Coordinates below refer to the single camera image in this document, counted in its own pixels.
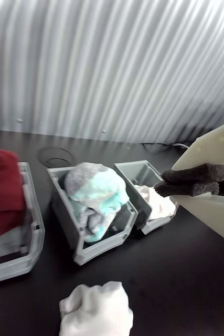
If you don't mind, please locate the gripper white left finger black foam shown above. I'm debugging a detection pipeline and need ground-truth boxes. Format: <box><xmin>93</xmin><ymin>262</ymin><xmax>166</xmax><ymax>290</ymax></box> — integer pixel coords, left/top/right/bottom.
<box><xmin>160</xmin><ymin>118</ymin><xmax>224</xmax><ymax>184</ymax></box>

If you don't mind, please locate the gripper white right finger black foam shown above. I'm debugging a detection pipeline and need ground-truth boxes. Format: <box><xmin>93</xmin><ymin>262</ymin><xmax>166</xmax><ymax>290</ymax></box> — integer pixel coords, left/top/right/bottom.
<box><xmin>153</xmin><ymin>181</ymin><xmax>224</xmax><ymax>249</ymax></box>

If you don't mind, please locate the white balled sock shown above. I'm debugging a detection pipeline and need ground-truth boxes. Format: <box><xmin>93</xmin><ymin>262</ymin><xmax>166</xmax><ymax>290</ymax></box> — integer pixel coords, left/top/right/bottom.
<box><xmin>134</xmin><ymin>184</ymin><xmax>177</xmax><ymax>222</ymax></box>
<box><xmin>58</xmin><ymin>280</ymin><xmax>134</xmax><ymax>336</ymax></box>

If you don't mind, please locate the teal and grey sock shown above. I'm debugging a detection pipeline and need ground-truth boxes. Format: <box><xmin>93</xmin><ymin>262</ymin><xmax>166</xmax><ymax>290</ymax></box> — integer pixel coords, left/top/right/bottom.
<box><xmin>64</xmin><ymin>162</ymin><xmax>130</xmax><ymax>241</ymax></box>

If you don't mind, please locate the dark red sock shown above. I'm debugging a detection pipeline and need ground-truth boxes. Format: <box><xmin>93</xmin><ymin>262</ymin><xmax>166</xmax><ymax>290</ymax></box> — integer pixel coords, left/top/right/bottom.
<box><xmin>0</xmin><ymin>146</ymin><xmax>26</xmax><ymax>245</ymax></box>

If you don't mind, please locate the light grey plastic bin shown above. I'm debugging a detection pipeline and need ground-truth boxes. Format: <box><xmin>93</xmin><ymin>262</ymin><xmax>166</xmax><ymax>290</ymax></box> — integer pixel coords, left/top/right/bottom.
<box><xmin>0</xmin><ymin>161</ymin><xmax>46</xmax><ymax>286</ymax></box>
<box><xmin>113</xmin><ymin>160</ymin><xmax>180</xmax><ymax>235</ymax></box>

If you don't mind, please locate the dark grey plastic bin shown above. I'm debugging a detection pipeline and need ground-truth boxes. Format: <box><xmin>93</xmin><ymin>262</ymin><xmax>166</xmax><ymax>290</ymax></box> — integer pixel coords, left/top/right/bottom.
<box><xmin>46</xmin><ymin>164</ymin><xmax>139</xmax><ymax>266</ymax></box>

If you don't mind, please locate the black cable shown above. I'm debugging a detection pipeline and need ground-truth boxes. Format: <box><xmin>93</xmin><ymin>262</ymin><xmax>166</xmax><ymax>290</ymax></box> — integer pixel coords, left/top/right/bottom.
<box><xmin>140</xmin><ymin>141</ymin><xmax>190</xmax><ymax>152</ymax></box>

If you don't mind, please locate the round table cable grommet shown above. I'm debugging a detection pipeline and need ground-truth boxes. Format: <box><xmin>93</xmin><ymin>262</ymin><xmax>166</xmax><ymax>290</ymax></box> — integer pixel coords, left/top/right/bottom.
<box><xmin>37</xmin><ymin>147</ymin><xmax>75</xmax><ymax>169</ymax></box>

